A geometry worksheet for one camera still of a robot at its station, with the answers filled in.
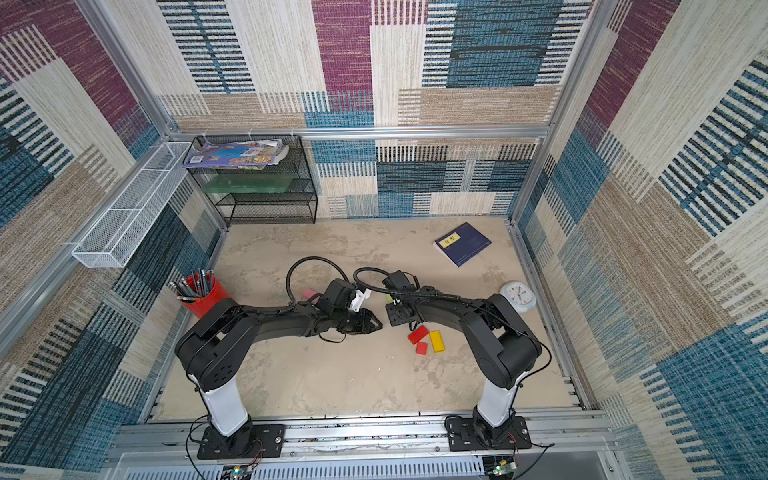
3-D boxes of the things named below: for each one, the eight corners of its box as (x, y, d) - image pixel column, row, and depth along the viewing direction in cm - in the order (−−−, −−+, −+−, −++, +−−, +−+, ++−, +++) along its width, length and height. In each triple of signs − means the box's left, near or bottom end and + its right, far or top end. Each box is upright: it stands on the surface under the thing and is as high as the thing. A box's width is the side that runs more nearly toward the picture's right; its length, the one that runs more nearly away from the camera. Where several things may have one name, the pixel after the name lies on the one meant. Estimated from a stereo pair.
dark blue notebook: (458, 268, 109) (459, 263, 107) (432, 245, 116) (433, 240, 114) (489, 246, 115) (491, 242, 113) (463, 226, 122) (464, 221, 120)
